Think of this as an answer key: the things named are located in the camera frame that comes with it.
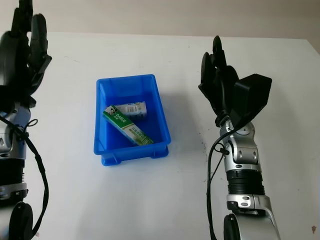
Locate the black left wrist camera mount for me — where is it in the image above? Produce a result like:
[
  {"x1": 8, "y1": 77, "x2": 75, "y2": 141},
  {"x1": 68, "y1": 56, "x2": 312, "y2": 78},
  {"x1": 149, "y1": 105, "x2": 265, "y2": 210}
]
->
[{"x1": 0, "y1": 84, "x2": 15, "y2": 115}]

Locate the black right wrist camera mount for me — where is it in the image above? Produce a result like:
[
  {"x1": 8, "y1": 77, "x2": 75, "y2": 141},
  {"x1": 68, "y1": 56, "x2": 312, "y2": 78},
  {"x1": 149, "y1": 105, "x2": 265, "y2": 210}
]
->
[{"x1": 229, "y1": 73, "x2": 273, "y2": 126}]

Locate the small white purple carton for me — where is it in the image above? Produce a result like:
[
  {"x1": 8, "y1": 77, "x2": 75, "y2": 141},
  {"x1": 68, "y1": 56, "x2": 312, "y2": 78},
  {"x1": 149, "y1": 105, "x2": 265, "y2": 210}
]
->
[{"x1": 116, "y1": 100, "x2": 148, "y2": 121}]

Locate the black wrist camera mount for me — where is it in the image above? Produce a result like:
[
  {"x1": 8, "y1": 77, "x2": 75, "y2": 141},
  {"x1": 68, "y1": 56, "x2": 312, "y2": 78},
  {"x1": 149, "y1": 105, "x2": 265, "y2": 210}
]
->
[
  {"x1": 0, "y1": 84, "x2": 15, "y2": 115},
  {"x1": 229, "y1": 73, "x2": 273, "y2": 126}
]

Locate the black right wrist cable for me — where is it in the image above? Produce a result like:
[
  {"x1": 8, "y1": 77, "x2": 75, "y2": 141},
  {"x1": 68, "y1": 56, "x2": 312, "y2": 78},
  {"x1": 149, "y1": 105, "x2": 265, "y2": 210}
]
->
[{"x1": 205, "y1": 77, "x2": 247, "y2": 240}]

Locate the green toothpaste box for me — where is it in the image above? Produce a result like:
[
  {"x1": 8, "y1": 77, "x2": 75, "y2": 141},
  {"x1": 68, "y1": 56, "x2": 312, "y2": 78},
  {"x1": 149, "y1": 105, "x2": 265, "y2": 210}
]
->
[{"x1": 101, "y1": 104, "x2": 154, "y2": 147}]

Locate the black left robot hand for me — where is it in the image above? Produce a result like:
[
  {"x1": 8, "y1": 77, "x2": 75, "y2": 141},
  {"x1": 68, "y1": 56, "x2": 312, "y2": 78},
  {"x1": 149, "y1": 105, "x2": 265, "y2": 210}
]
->
[{"x1": 0, "y1": 0, "x2": 53, "y2": 111}]

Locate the blue plastic tray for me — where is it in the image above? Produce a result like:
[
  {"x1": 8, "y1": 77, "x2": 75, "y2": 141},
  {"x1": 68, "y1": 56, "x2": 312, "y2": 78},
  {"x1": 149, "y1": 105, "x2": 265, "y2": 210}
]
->
[{"x1": 92, "y1": 73, "x2": 172, "y2": 167}]

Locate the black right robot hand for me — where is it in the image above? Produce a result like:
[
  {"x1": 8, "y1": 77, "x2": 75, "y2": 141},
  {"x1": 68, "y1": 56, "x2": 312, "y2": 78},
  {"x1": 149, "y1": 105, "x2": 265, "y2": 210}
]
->
[{"x1": 198, "y1": 35, "x2": 240, "y2": 126}]

